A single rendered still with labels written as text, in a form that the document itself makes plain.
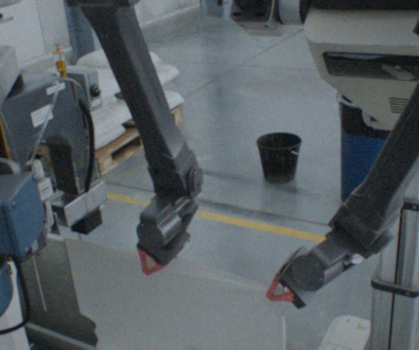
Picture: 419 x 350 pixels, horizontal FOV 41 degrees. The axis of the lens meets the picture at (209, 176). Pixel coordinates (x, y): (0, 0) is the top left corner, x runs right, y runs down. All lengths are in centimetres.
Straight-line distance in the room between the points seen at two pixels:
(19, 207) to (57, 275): 112
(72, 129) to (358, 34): 63
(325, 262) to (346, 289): 190
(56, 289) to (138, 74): 124
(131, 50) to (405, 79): 60
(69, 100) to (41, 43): 564
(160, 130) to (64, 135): 39
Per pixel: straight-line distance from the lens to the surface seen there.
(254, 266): 287
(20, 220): 82
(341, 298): 267
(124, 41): 81
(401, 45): 112
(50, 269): 193
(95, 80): 130
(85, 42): 721
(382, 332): 170
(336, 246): 86
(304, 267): 85
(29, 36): 675
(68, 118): 125
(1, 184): 85
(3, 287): 92
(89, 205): 134
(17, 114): 115
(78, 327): 201
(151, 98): 87
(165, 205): 96
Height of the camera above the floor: 163
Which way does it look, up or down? 25 degrees down
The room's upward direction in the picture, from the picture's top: 5 degrees counter-clockwise
